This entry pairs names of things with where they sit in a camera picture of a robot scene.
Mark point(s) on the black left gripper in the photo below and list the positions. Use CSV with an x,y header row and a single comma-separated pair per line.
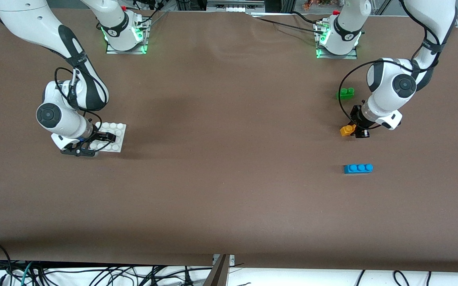
x,y
357,116

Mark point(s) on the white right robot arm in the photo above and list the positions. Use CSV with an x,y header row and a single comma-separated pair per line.
x,y
26,16

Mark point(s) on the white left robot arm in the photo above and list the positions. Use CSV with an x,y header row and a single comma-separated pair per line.
x,y
384,103

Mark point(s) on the white studded base plate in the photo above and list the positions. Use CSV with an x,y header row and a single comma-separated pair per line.
x,y
117,129

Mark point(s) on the grey metal rack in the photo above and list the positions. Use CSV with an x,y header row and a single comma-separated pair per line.
x,y
233,6

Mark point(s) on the green two-stud block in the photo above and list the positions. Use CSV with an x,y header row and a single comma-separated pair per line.
x,y
344,94

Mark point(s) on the grey metal post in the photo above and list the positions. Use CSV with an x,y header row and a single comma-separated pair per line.
x,y
218,276

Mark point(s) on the brown paper table cover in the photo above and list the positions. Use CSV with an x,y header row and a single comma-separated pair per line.
x,y
229,206

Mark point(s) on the yellow two-stud block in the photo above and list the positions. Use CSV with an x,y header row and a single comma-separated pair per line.
x,y
346,130

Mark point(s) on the silver clamp plate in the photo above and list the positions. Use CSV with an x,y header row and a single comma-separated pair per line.
x,y
232,260

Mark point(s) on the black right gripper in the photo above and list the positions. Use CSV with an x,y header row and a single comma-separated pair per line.
x,y
99,136

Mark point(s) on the blue three-stud block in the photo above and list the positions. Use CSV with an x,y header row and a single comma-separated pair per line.
x,y
358,169

